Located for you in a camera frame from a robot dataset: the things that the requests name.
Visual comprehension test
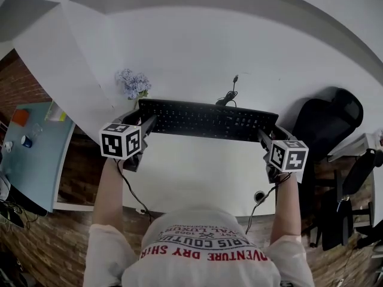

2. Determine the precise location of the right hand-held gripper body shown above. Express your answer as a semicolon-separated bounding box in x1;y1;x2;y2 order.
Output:
263;140;309;185

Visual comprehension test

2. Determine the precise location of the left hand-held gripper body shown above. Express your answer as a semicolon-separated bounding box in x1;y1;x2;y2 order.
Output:
99;123;149;173

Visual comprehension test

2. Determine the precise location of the black keyboard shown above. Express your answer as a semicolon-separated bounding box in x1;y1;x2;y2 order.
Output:
138;99;279;144

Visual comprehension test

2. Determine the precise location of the black keyboard cable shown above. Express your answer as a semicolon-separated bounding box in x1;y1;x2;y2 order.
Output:
215;74;240;109

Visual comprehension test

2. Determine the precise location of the person's right forearm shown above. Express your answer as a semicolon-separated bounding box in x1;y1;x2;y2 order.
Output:
269;172;302;246

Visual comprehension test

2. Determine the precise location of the person's left forearm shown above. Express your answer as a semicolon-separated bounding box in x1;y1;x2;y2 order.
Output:
94;158;125;230

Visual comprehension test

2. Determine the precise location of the blue artificial flower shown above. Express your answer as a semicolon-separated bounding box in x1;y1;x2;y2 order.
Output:
115;69;152;100

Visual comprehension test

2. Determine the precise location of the white desk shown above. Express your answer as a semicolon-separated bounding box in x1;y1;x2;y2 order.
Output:
327;133;376;163
121;109;279;218

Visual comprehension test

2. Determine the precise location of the white yellow packet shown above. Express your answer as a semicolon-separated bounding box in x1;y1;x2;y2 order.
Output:
44;100;67;123

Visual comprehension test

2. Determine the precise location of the light blue table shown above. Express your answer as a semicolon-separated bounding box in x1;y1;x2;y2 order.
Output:
0;102;76;213

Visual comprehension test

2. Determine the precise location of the orange box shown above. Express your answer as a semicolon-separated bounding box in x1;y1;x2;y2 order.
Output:
11;109;30;127

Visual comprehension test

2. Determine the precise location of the person's white printed shirt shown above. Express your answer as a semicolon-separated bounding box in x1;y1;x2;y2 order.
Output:
83;204;315;287

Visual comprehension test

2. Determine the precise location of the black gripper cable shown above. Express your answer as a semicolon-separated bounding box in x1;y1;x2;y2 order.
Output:
115;159;155;221
245;173;291;236

